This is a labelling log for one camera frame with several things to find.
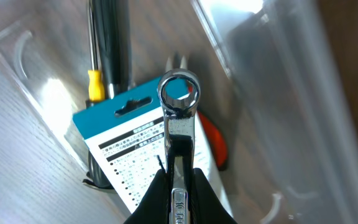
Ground yellow black small screwdriver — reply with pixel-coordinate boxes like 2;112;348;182
86;0;106;108

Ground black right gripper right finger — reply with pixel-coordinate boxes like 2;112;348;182
191;168;237;224

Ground clear plastic container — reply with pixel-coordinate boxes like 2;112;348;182
0;1;358;223

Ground blue white packaged tool card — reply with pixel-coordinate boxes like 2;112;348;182
72;76;234;218

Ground red handled pliers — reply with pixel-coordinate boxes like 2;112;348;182
187;85;229;171

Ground silver combination wrench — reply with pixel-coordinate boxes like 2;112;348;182
157;68;200;224

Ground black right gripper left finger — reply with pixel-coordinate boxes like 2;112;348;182
124;169;169;224

